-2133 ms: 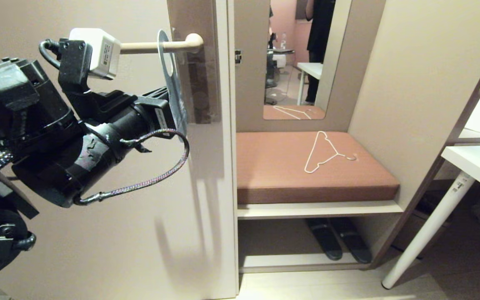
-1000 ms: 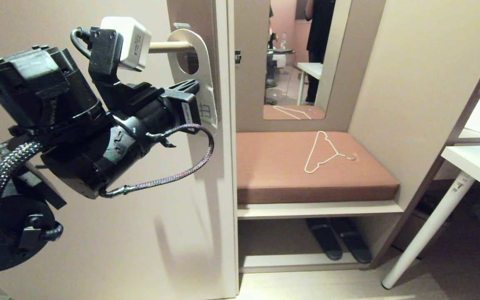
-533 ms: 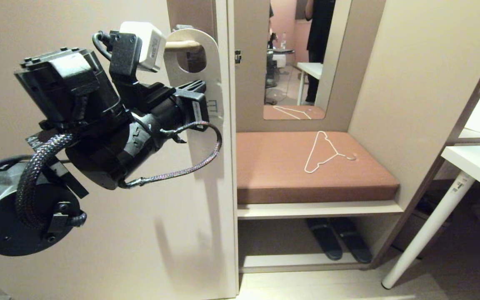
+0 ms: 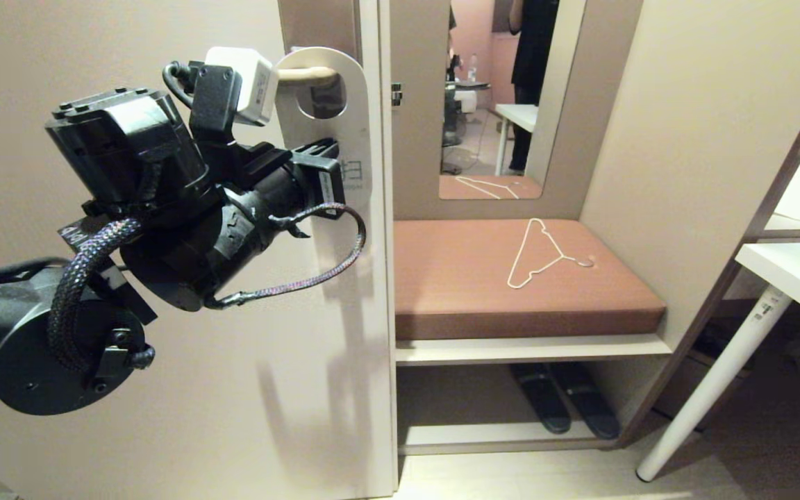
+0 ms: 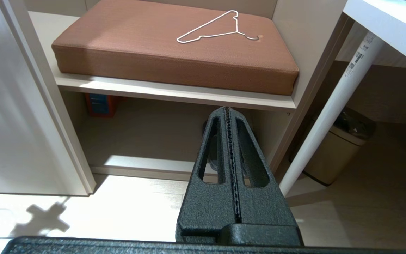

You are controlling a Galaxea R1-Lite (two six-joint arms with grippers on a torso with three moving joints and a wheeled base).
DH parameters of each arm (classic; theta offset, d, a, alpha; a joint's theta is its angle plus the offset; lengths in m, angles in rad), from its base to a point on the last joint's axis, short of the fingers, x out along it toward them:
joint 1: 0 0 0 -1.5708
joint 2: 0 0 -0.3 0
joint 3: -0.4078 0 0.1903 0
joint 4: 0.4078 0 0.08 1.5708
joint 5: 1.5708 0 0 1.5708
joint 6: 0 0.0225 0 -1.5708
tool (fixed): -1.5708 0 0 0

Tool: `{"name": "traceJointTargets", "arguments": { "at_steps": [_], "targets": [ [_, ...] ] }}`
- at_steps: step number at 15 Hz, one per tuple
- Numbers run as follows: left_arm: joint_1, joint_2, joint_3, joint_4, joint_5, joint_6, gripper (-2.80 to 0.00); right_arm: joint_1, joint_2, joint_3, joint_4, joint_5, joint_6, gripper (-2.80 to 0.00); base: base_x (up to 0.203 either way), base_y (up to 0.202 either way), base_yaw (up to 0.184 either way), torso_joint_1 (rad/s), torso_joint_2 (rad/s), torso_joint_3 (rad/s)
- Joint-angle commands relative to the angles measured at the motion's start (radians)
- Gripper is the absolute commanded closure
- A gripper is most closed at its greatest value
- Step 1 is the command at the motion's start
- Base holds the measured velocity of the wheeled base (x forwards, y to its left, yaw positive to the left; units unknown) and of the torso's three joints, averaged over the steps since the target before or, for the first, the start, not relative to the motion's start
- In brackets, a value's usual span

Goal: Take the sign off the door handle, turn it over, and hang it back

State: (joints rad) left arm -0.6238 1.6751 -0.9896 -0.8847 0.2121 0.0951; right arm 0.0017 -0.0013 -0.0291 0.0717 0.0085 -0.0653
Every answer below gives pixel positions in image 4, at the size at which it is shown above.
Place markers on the wall mirror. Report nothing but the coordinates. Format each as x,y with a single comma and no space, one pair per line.
490,160

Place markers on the black slipper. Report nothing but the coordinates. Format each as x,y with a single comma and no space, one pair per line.
591,403
542,399

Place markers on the beige door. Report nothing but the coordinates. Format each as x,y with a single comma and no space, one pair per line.
164,430

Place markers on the white table with round leg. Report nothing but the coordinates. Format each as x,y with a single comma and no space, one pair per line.
799,274

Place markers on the white door hanger sign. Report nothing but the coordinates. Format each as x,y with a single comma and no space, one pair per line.
355,125

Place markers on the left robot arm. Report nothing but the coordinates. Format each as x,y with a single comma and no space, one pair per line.
25,347

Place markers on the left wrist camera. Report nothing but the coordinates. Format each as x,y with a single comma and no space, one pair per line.
247,80

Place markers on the white clothes hanger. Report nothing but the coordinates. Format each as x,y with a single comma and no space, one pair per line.
527,239

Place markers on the beige bench shelf unit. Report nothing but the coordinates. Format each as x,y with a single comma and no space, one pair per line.
685,139

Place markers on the brown bench cushion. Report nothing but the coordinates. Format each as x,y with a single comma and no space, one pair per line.
455,285

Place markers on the metal door latch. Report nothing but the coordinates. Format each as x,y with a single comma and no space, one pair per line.
396,94

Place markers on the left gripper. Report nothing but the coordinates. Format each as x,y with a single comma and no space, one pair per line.
275,198

